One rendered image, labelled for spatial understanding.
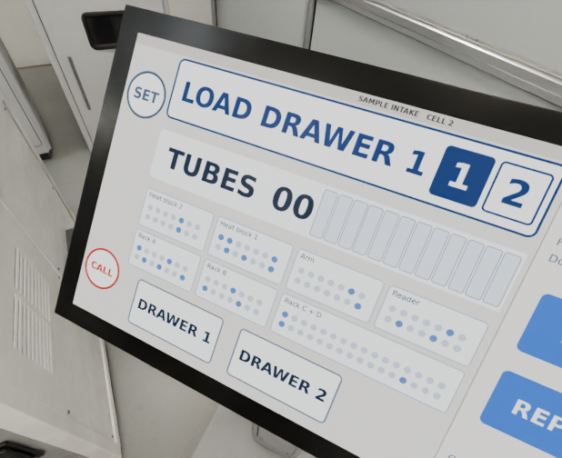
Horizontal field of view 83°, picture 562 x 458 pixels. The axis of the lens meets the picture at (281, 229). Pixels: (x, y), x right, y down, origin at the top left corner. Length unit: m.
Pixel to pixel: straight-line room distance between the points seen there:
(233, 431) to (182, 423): 0.18
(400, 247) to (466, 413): 0.13
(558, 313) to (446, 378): 0.09
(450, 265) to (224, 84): 0.23
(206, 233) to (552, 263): 0.25
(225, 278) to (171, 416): 1.08
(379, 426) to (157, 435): 1.09
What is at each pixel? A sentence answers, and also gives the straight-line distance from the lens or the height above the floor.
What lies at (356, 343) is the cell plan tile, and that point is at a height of 1.04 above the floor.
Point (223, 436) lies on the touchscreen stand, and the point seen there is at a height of 0.04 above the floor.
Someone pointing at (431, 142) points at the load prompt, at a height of 1.17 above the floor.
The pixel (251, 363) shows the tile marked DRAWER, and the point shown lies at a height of 1.00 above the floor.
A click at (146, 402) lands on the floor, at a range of 1.37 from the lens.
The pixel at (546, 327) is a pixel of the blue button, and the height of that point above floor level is 1.10.
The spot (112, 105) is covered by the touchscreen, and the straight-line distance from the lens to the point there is 0.35.
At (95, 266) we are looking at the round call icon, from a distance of 0.36.
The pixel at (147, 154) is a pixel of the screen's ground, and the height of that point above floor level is 1.11.
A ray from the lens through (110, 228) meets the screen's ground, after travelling 0.35.
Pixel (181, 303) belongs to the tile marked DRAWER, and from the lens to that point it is 0.31.
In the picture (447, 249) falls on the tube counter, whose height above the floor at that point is 1.12.
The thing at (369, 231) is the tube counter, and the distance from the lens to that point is 0.25.
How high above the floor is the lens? 1.29
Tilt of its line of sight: 48 degrees down
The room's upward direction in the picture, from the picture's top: 7 degrees clockwise
